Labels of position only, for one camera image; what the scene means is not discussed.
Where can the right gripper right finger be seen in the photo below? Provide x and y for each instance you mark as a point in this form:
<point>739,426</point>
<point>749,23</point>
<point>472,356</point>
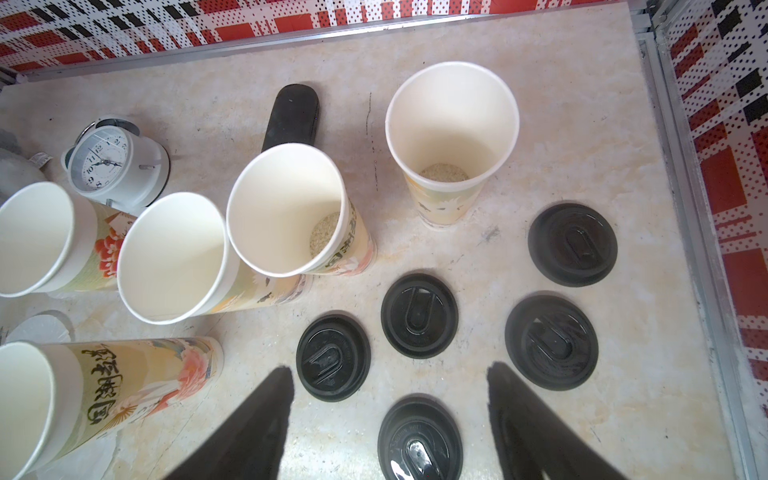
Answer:
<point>531,441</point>

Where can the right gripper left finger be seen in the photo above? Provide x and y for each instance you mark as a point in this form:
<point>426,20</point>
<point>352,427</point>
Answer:
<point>250,443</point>

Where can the black cup lid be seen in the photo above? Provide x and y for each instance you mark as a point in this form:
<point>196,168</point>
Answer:
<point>333,357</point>
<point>419,315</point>
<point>572,244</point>
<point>419,439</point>
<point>551,342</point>

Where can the translucent paper disc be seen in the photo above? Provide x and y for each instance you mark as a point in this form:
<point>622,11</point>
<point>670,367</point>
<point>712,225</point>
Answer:
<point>47,327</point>
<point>89,461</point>

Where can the black cup lid front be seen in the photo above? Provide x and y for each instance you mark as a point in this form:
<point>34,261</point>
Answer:
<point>551,342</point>

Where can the translucent paper disc front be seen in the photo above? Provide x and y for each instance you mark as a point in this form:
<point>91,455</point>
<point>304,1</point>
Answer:
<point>89,461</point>

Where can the middle tall paper cup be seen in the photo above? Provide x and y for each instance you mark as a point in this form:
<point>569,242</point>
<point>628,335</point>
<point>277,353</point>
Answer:
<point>177,262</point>

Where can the paper cup red flowers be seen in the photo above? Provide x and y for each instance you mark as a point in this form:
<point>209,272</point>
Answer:
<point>289,214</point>

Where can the white twin-bell alarm clock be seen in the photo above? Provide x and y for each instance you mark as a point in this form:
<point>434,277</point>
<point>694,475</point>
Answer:
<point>112,163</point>

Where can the black glasses case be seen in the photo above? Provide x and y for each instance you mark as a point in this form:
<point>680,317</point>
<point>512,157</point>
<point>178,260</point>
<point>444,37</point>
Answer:
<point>294,117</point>

